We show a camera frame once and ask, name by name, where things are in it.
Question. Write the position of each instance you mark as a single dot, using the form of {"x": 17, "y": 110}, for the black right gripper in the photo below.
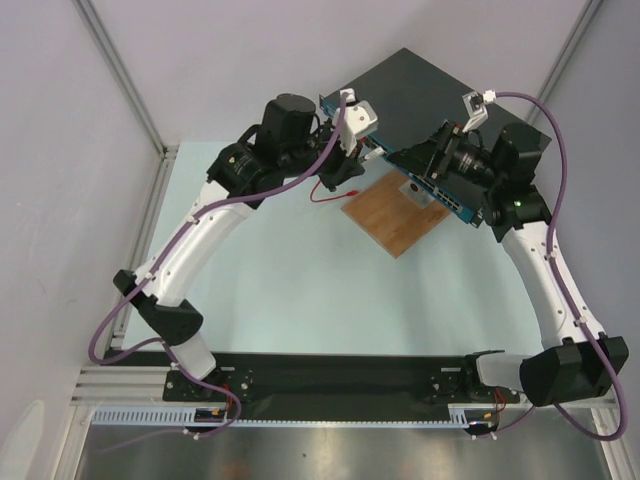
{"x": 439, "y": 156}

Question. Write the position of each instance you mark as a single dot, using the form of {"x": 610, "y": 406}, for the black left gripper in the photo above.
{"x": 344, "y": 169}

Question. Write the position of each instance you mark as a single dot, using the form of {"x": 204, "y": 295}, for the silver SFP module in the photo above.
{"x": 372, "y": 154}

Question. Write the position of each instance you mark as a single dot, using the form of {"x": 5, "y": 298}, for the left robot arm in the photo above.
{"x": 288, "y": 146}

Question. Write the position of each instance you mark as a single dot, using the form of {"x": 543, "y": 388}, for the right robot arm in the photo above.
{"x": 576, "y": 351}

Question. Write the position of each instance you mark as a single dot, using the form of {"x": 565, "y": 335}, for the wooden base board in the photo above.
{"x": 390, "y": 218}

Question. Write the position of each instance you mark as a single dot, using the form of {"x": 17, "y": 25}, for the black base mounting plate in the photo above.
{"x": 283, "y": 388}

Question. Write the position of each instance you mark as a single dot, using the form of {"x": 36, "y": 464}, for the metal stand bracket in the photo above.
{"x": 420, "y": 197}

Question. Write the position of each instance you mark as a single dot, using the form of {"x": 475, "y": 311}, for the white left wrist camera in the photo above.
{"x": 354, "y": 119}

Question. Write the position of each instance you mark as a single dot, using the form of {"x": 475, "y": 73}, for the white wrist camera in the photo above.
{"x": 354, "y": 119}
{"x": 476, "y": 105}

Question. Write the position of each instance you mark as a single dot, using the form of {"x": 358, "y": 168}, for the blue network switch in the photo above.
{"x": 413, "y": 98}

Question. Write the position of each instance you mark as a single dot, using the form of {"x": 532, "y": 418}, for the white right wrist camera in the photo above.
{"x": 476, "y": 105}

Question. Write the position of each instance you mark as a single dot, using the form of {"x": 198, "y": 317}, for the aluminium frame rail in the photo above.
{"x": 119, "y": 385}

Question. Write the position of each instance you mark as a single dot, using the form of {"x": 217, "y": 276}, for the white slotted cable duct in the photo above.
{"x": 159, "y": 416}

